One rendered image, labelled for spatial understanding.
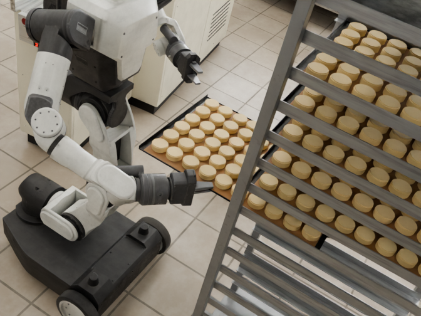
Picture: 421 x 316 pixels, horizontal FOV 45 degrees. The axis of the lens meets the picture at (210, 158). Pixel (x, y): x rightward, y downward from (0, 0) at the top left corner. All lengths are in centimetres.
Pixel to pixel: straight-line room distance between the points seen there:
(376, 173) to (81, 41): 85
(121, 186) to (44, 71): 36
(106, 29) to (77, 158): 39
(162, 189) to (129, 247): 101
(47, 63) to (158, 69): 183
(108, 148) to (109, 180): 48
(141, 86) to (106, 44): 180
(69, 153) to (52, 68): 23
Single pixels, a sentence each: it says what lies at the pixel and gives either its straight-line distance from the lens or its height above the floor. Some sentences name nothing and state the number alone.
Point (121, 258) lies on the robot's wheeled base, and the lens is 232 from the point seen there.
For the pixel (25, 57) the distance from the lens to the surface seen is 275.
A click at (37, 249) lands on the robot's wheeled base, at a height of 17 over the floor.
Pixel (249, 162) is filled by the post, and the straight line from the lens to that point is 126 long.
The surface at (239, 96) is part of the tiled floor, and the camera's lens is 379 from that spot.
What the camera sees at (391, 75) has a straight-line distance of 107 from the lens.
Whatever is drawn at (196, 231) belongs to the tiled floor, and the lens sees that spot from 273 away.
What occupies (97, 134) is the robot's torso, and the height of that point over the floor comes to 89.
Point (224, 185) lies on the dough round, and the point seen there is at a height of 106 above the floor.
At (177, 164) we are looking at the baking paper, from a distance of 150.
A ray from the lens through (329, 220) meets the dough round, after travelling 135.
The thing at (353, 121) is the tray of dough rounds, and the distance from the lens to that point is 121.
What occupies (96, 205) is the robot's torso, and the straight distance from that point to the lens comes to 201.
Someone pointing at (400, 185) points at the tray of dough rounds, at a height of 133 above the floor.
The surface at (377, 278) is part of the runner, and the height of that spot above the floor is 68.
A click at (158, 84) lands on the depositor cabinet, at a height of 26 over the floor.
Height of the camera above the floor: 204
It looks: 40 degrees down
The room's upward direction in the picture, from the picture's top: 15 degrees clockwise
